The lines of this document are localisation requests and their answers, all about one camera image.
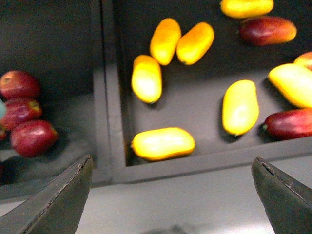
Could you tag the red apple upper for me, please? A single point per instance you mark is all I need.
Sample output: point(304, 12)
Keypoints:
point(19, 84)

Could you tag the red mango top right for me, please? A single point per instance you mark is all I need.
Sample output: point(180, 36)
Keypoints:
point(267, 30)

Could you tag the yellow mango top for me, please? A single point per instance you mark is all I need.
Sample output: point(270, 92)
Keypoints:
point(242, 9)

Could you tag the yellow mango far right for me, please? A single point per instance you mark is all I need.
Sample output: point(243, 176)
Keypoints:
point(294, 82)

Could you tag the black fruit display tray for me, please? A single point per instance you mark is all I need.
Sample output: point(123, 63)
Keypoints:
point(82, 52)

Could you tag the yellow mango upper left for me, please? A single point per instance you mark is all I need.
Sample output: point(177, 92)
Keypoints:
point(164, 41)

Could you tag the yellow mango upper centre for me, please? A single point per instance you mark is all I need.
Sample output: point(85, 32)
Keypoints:
point(195, 43)

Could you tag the red mango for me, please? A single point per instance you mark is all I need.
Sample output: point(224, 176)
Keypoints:
point(267, 30)
point(289, 124)

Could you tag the yellow mango right centre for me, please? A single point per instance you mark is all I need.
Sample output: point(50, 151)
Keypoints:
point(240, 108)

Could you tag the red apple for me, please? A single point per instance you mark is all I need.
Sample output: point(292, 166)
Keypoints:
point(20, 110)
point(19, 84)
point(33, 138)

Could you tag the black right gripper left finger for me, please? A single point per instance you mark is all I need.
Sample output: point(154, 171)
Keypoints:
point(56, 208)

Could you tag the red mango lower right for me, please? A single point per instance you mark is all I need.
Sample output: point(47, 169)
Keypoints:
point(289, 124)

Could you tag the yellow mango front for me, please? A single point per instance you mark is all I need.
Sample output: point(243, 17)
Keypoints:
point(163, 144)

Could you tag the yellow mango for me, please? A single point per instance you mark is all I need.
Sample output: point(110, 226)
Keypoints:
point(163, 144)
point(240, 108)
point(294, 82)
point(164, 41)
point(146, 79)
point(195, 43)
point(242, 9)

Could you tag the red apple lower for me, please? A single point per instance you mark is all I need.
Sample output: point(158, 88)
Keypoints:
point(33, 138)

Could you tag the yellow mango left middle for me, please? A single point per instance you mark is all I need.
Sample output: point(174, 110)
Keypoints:
point(146, 79)

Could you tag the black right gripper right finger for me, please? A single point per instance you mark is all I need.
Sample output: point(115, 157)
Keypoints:
point(287, 202)

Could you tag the red apple middle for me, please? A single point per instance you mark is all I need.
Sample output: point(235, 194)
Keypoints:
point(20, 110)

